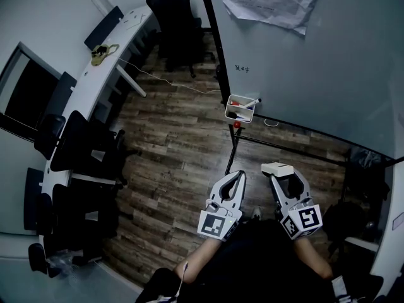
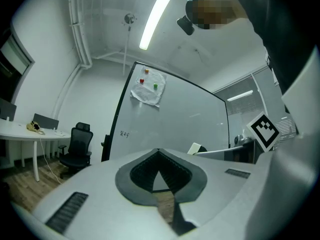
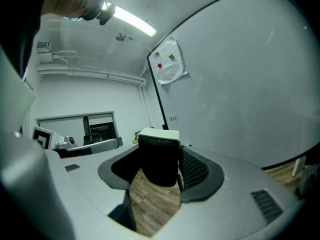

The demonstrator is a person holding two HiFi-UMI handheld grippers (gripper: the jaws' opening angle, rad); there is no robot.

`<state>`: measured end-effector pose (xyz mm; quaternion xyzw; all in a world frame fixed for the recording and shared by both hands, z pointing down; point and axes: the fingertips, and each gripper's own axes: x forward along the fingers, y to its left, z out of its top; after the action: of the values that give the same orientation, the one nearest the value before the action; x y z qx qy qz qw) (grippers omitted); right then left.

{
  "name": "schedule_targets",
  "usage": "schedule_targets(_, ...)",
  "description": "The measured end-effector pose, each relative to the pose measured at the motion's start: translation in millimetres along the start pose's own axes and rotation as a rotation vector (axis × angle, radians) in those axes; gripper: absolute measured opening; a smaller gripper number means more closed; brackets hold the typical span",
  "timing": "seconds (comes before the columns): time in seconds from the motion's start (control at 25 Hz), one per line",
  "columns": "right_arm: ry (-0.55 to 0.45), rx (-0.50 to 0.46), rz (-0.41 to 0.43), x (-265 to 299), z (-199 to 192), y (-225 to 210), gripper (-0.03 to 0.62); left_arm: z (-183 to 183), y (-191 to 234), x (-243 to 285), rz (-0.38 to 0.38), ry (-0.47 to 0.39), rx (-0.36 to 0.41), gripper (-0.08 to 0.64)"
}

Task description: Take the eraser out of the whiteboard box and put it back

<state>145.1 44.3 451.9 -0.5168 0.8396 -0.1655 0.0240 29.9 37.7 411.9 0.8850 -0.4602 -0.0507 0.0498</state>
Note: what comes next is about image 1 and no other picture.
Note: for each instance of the red marker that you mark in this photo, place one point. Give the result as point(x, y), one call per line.
point(235, 103)

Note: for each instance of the white side table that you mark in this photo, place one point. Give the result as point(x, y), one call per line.
point(391, 254)

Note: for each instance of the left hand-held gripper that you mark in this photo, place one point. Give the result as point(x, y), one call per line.
point(217, 226)

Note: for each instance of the black office chair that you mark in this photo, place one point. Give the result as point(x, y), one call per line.
point(75, 207)
point(176, 24)
point(38, 257)
point(79, 140)

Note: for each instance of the white marker tray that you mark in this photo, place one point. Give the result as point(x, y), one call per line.
point(241, 110)

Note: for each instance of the long curved white desk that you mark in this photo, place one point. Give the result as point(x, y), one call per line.
point(91, 84)

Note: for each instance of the olive cloth bag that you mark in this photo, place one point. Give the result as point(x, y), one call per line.
point(98, 57)

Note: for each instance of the bin with plastic liner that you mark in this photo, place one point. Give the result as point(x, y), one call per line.
point(367, 161)

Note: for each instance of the person's left forearm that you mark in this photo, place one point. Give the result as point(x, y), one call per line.
point(199, 259)

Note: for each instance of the person's grey shoe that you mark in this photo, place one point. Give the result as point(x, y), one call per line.
point(256, 214)

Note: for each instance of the dark desk divider panel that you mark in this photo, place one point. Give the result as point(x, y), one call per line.
point(33, 197)
point(63, 93)
point(102, 27)

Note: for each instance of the white marker with black cap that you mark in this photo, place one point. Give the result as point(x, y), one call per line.
point(252, 103)

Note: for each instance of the person's right forearm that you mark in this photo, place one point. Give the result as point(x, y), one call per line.
point(311, 257)

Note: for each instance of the glass whiteboard with black frame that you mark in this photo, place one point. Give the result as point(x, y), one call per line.
point(331, 74)

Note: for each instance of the crumpled paper sheet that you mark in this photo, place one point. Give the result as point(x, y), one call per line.
point(268, 2)

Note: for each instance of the clear plastic bag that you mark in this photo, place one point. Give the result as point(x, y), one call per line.
point(61, 262)

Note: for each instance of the small pale card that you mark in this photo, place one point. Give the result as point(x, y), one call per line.
point(398, 221)

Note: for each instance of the person's black clothing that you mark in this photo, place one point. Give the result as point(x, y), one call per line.
point(259, 264)

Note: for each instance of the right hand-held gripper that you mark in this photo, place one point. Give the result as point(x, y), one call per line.
point(303, 221)

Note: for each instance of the red round knob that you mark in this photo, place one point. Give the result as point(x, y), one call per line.
point(237, 124)

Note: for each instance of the white whiteboard eraser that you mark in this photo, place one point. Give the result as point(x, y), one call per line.
point(277, 169)

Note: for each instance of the dark window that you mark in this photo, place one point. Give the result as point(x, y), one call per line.
point(28, 90)

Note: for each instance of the white paper sheet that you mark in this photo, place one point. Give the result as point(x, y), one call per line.
point(134, 21)

